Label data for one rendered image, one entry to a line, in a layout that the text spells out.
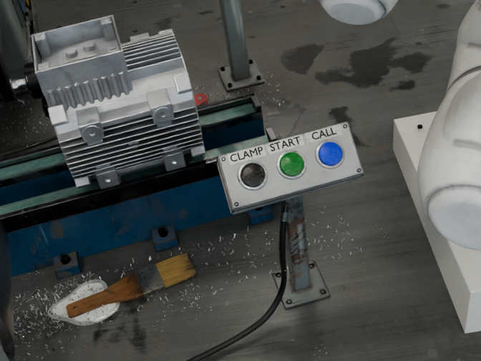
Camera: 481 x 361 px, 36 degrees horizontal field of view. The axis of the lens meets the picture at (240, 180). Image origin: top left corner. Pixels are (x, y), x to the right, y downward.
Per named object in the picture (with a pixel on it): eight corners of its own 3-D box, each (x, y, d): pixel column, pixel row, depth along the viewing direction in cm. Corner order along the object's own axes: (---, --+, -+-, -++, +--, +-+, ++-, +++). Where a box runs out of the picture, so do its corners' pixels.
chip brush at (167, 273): (71, 326, 111) (70, 322, 111) (64, 301, 115) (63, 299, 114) (199, 275, 115) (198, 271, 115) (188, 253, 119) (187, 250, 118)
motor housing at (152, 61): (83, 211, 111) (44, 112, 98) (71, 135, 125) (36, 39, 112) (212, 176, 113) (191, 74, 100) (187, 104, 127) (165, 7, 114)
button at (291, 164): (282, 180, 92) (283, 178, 91) (275, 157, 93) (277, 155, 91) (305, 174, 93) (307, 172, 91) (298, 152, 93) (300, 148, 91)
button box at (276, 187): (230, 215, 95) (232, 210, 90) (215, 163, 96) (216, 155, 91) (356, 180, 97) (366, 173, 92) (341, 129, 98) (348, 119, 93)
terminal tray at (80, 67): (51, 116, 104) (34, 74, 99) (46, 74, 111) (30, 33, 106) (134, 94, 105) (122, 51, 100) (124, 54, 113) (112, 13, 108)
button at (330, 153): (320, 170, 93) (323, 167, 91) (313, 147, 93) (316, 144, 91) (343, 164, 93) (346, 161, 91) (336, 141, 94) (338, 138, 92)
